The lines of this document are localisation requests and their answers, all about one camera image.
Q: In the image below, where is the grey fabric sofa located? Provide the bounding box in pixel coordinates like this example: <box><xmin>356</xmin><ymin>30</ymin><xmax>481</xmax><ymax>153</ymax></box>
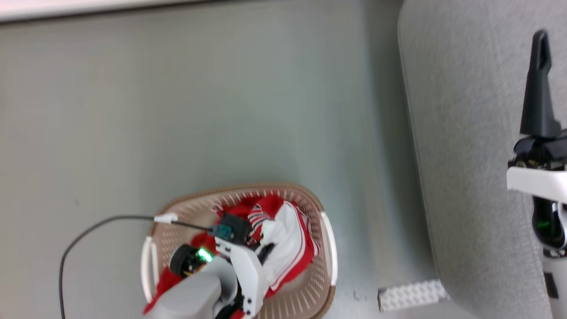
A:
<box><xmin>397</xmin><ymin>0</ymin><xmax>567</xmax><ymax>319</ymax></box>

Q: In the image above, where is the red and white clothing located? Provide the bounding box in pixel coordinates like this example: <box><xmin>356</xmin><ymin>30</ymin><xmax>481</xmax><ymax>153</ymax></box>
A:
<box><xmin>143</xmin><ymin>195</ymin><xmax>319</xmax><ymax>319</ymax></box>

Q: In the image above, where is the thin black cable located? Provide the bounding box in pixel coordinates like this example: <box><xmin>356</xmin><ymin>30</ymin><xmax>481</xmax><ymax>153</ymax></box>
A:
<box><xmin>59</xmin><ymin>213</ymin><xmax>214</xmax><ymax>319</ymax></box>

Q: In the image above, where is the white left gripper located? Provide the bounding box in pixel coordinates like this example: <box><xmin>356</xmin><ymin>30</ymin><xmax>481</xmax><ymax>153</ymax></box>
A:
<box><xmin>214</xmin><ymin>237</ymin><xmax>276</xmax><ymax>319</ymax></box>

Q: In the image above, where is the white baseboard strip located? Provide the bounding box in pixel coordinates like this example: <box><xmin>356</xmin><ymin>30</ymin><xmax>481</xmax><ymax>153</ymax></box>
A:
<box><xmin>0</xmin><ymin>0</ymin><xmax>222</xmax><ymax>23</ymax></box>

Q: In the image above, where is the beige perforated laundry basket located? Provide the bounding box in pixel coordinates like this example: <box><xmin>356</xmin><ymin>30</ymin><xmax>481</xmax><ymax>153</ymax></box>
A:
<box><xmin>140</xmin><ymin>182</ymin><xmax>338</xmax><ymax>319</ymax></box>

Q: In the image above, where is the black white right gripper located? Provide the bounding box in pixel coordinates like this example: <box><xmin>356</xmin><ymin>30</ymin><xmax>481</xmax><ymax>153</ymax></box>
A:
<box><xmin>506</xmin><ymin>30</ymin><xmax>567</xmax><ymax>205</ymax></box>

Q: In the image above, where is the white studded block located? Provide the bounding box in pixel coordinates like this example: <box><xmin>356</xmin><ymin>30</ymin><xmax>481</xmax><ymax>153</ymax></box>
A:
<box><xmin>377</xmin><ymin>279</ymin><xmax>450</xmax><ymax>312</ymax></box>

